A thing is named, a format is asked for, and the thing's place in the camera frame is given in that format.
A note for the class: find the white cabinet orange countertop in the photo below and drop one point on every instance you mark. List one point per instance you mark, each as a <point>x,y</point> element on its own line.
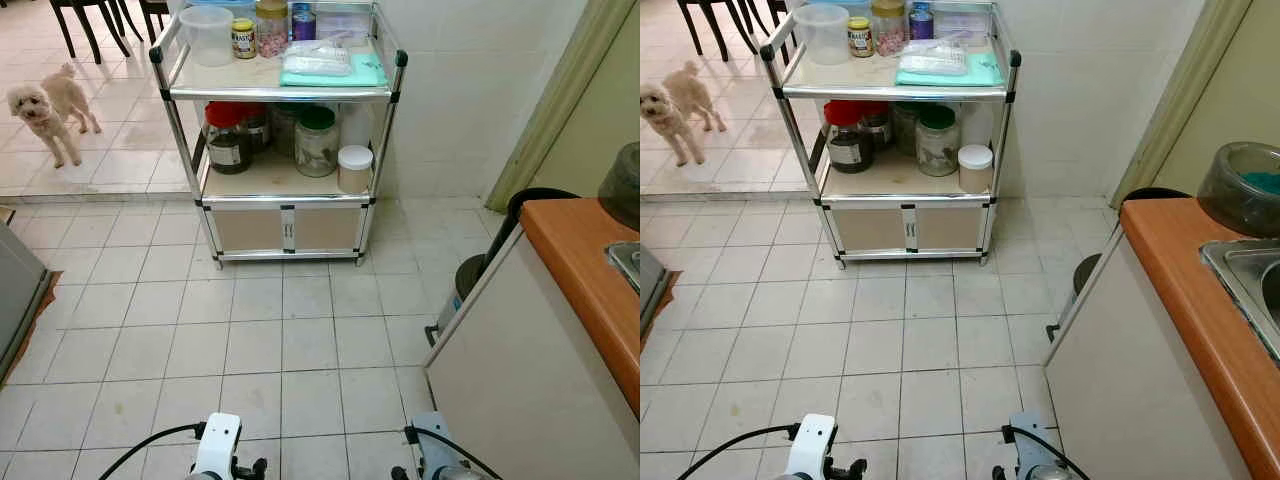
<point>1130,370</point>
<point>540,370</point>

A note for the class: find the grey bin black lid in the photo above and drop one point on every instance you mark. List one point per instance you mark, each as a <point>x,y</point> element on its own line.
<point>470,278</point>
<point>1085,272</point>

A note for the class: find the grey appliance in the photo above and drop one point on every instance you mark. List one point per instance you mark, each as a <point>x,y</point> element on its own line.
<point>15,290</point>
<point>652,300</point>

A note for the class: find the metal shelf cart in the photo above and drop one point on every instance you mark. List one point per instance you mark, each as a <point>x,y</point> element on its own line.
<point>905,172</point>
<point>290,172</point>

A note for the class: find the stainless steel sink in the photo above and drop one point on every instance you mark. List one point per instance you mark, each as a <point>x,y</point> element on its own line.
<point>1245,275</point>
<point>625,262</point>

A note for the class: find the white lid small jar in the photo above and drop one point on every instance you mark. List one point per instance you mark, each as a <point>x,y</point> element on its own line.
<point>976,170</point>
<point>355,170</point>

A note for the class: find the red lid glass jar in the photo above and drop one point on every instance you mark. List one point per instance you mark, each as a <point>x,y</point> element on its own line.
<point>848,140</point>
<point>228,140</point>

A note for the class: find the green lid glass jar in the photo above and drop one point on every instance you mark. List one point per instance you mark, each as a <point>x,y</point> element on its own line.
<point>317,145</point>
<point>938,145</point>

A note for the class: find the dark glass jar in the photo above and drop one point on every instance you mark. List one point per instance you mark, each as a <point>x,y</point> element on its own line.
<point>881,128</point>
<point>259,128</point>

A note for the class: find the clear glass jar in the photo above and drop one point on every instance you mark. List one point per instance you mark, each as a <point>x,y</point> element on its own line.
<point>284,128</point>
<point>904,128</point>

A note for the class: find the grey glass bowl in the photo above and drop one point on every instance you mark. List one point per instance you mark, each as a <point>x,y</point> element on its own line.
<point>622,190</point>
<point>1225,195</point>

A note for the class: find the curly beige poodle dog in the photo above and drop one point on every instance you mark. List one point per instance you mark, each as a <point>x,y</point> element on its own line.
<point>672,112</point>
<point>45,112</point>

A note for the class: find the green plastic tray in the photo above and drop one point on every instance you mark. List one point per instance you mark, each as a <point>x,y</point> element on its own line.
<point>985,72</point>
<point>368,74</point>

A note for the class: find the white filled plastic bag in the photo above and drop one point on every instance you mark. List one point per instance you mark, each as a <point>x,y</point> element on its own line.
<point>318,60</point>
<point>934,60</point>

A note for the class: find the yellow lid jar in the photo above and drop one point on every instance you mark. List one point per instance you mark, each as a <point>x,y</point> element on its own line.
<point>861,39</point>
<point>244,40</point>

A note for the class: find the clear plastic tub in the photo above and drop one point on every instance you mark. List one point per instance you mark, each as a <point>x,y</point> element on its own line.
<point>822,38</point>
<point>208,40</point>

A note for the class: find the jar with pink contents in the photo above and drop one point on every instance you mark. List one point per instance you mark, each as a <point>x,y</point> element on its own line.
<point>272,32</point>
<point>888,32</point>

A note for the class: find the blue tin can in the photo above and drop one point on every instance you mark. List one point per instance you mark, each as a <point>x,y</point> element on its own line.
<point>921,23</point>
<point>303,24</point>

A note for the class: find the clear plastic box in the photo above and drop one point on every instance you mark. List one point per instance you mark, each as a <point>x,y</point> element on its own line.
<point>965,20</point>
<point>350,20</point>

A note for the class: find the dark wooden chair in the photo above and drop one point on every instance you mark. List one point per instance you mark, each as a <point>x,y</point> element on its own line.
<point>776,8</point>
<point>715,4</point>
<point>90,4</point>
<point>152,8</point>

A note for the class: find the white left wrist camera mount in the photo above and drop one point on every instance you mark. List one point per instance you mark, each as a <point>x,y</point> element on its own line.
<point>812,445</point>
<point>218,445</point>

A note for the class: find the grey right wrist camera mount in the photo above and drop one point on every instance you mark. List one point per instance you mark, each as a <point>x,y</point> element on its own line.
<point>1030,445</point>
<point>435,445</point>

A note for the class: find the beige door frame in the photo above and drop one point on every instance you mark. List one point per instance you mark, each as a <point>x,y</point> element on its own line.
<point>1180,100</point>
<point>560,100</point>

